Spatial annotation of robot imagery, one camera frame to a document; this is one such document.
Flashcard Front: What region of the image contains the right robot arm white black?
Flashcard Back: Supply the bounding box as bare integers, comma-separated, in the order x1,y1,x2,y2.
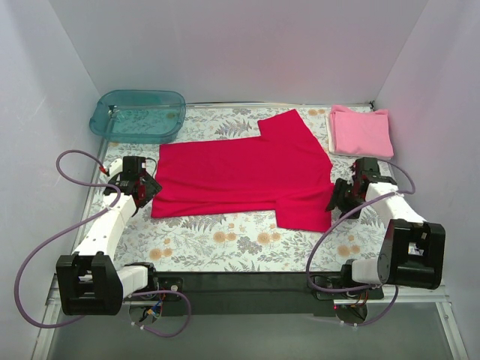
326,157,446,290

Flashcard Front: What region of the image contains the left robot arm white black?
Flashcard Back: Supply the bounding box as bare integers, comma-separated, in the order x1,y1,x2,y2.
56,156,161,316

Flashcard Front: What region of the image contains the aluminium frame rail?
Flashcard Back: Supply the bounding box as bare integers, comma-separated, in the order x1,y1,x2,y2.
45,274,449,306

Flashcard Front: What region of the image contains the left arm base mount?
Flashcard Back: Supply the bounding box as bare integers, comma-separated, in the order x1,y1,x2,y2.
147,276,184,302

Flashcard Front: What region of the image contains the folded white t shirt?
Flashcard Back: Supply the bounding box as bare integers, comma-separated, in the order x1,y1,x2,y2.
325,115,347,156

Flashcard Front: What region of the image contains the folded pink t shirt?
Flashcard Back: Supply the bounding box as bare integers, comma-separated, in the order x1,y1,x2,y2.
330,105,394,160

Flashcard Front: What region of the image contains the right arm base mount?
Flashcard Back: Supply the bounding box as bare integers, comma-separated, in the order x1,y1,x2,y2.
308,274,384,304

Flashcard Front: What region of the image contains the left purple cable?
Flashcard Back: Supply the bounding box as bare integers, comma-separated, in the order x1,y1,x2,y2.
13,149,193,338

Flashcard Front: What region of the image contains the teal transparent plastic bin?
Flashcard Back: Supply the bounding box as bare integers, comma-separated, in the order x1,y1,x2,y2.
89,90,186,144

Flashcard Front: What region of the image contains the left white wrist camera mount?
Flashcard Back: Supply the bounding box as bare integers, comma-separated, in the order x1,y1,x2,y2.
99,157,123,182

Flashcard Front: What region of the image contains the red t shirt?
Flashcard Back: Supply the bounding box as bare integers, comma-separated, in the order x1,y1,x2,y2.
151,109,333,233

